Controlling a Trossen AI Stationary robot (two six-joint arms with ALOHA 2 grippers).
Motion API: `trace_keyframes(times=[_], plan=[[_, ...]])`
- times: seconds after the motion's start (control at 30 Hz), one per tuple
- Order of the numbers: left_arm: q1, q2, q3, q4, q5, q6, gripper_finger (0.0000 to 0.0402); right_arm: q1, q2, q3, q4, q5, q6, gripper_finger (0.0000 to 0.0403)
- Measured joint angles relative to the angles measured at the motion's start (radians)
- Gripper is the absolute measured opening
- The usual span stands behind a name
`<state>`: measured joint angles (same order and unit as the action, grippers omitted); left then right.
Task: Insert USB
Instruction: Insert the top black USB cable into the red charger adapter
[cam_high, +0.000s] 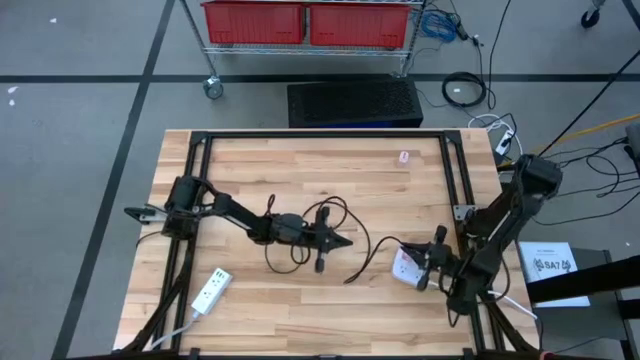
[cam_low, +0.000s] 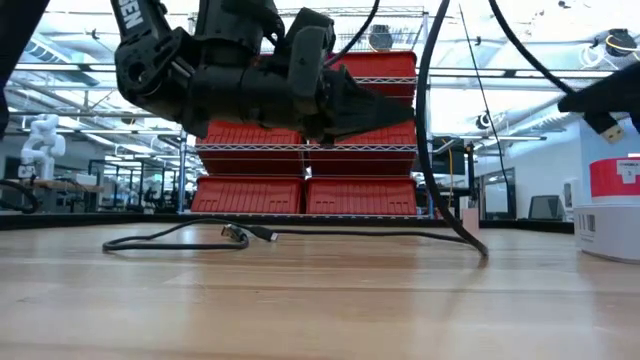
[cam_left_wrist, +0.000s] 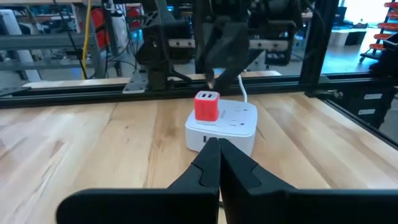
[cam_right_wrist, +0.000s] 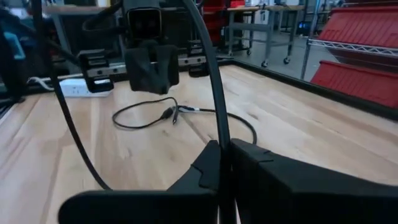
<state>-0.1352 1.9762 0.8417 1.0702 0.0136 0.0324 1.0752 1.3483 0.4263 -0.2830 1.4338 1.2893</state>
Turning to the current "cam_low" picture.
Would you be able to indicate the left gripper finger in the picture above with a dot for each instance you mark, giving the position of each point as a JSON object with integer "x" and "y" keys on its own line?
{"x": 370, "y": 110}

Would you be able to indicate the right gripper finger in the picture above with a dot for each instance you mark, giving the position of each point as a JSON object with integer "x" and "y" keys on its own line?
{"x": 610, "y": 95}

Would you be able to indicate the red USB wall charger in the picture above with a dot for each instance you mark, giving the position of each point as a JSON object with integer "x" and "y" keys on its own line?
{"x": 605, "y": 182}

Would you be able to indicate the white power strip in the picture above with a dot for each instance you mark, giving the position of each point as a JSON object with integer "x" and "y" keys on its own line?
{"x": 615, "y": 235}

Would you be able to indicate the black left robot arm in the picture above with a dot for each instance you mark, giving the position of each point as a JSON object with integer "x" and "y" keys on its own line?
{"x": 145, "y": 65}

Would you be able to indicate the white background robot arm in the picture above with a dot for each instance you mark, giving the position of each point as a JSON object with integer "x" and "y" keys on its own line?
{"x": 42, "y": 130}

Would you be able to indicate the red plastic storage bin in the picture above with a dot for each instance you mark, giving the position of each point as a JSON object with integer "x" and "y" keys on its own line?
{"x": 245, "y": 195}
{"x": 390, "y": 62}
{"x": 250, "y": 160}
{"x": 365, "y": 197}
{"x": 360, "y": 160}

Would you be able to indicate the dark round shelf object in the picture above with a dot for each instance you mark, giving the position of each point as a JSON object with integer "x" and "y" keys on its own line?
{"x": 381, "y": 37}

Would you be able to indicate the black monitor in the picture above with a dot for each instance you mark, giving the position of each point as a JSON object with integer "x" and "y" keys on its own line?
{"x": 447, "y": 162}

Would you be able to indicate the small round ceiling device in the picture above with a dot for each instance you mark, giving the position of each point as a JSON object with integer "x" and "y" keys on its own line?
{"x": 484, "y": 121}

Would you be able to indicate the black monitor pole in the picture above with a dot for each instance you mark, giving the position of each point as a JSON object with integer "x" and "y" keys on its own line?
{"x": 470, "y": 175}

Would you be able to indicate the wooden background workbench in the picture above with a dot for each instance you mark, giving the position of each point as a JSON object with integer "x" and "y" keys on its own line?
{"x": 65, "y": 186}

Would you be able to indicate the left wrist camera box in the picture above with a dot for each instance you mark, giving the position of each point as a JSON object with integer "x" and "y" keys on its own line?
{"x": 310, "y": 60}

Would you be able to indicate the white wall dispenser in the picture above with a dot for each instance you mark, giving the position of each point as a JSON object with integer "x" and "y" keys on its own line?
{"x": 569, "y": 195}

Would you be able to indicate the black table edge frame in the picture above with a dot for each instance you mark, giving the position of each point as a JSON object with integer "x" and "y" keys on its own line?
{"x": 75, "y": 221}

